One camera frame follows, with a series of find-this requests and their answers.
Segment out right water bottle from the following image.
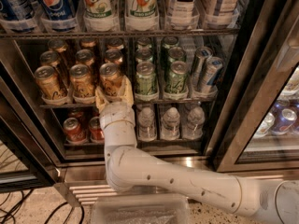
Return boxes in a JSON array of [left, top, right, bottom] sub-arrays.
[[182, 106, 205, 140]]

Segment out red can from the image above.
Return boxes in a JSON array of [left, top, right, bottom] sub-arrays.
[[64, 118, 86, 142], [89, 117, 104, 141]]

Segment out front left red can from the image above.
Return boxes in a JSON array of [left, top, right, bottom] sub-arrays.
[[64, 118, 86, 142]]

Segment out front middle red can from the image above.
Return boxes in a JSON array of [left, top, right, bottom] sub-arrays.
[[89, 117, 104, 141]]

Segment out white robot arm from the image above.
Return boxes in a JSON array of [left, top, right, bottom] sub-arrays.
[[96, 84, 299, 224]]

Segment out slim silver blue can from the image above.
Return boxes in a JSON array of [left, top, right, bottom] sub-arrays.
[[191, 46, 213, 86], [197, 56, 223, 93]]

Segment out pepsi can behind glass door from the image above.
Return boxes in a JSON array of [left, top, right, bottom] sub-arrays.
[[271, 108, 297, 135]]

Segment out rear slim silver blue can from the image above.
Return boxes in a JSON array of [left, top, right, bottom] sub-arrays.
[[191, 46, 213, 86]]

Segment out front slim silver blue can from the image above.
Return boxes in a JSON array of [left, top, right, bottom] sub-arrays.
[[197, 56, 223, 93]]

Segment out fridge vent grille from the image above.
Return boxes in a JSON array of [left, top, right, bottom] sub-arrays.
[[67, 174, 286, 206]]

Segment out pepsi bottle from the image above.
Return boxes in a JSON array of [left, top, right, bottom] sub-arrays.
[[38, 0, 77, 32]]

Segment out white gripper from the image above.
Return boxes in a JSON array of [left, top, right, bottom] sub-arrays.
[[95, 76, 135, 129]]

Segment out white label bottle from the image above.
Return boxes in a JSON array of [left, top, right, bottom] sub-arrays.
[[165, 0, 199, 30], [202, 0, 238, 29]]

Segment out water bottle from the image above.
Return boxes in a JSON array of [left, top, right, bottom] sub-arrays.
[[138, 107, 156, 141], [161, 107, 180, 141], [182, 106, 205, 140]]

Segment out right 7up bottle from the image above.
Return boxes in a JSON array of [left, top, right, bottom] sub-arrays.
[[126, 0, 157, 31]]

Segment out second row middle orange can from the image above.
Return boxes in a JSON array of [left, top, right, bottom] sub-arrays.
[[75, 49, 95, 75]]

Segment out left white label bottle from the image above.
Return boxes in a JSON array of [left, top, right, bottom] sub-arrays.
[[165, 0, 199, 30]]

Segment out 7up bottle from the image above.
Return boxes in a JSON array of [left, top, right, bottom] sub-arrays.
[[83, 0, 116, 32], [126, 0, 157, 31]]

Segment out right white label bottle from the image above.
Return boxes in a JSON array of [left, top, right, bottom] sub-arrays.
[[202, 0, 238, 29]]

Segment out green can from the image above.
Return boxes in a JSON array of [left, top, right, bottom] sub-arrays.
[[164, 61, 188, 94], [135, 62, 157, 95]]

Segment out middle water bottle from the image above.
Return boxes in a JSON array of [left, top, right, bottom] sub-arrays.
[[161, 107, 180, 141]]

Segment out black floor cables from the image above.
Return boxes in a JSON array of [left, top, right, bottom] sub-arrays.
[[0, 189, 85, 224]]

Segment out second row orange can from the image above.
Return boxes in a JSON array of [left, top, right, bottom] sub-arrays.
[[39, 50, 69, 86], [105, 49, 123, 65], [75, 49, 95, 75]]

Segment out clear plastic bin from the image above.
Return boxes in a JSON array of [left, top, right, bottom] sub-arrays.
[[91, 193, 189, 224]]

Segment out second row left orange can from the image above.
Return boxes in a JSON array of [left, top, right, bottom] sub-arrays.
[[39, 50, 69, 86]]

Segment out left dark blue bottle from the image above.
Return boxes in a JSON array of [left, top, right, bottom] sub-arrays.
[[0, 0, 36, 33]]

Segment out left water bottle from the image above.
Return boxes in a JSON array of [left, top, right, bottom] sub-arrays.
[[138, 107, 156, 141]]

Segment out front left green can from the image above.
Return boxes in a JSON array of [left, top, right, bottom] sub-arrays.
[[135, 62, 157, 95]]

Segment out left 7up bottle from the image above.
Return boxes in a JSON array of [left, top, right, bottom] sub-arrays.
[[83, 0, 116, 32]]

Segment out second row right orange can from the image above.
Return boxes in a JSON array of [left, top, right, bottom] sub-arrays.
[[105, 49, 123, 65]]

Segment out front right green can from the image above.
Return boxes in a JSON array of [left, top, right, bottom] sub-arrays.
[[164, 61, 188, 94]]

